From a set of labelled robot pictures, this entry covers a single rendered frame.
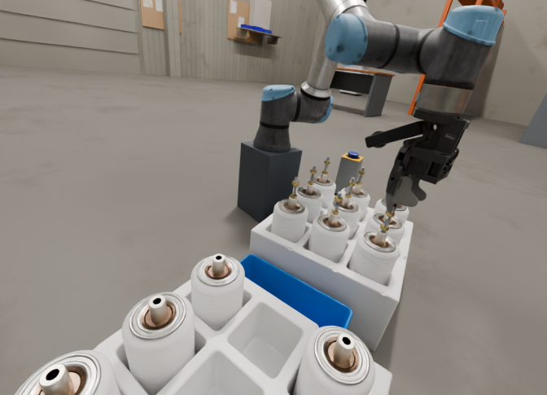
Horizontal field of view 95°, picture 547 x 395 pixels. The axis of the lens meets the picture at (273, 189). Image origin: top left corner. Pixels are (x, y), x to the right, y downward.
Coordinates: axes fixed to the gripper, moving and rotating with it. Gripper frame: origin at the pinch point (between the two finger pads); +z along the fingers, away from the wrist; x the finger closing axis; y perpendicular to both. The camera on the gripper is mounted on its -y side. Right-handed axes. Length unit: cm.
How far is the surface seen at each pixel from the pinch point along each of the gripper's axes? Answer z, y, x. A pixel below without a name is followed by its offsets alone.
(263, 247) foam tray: 21.1, -22.8, -14.6
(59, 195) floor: 35, -109, -52
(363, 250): 11.3, -0.6, -4.3
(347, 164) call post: 5.9, -28.6, 30.6
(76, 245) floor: 35, -70, -52
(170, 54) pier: -18, -705, 242
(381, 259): 11.4, 3.4, -3.6
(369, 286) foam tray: 17.2, 3.9, -6.6
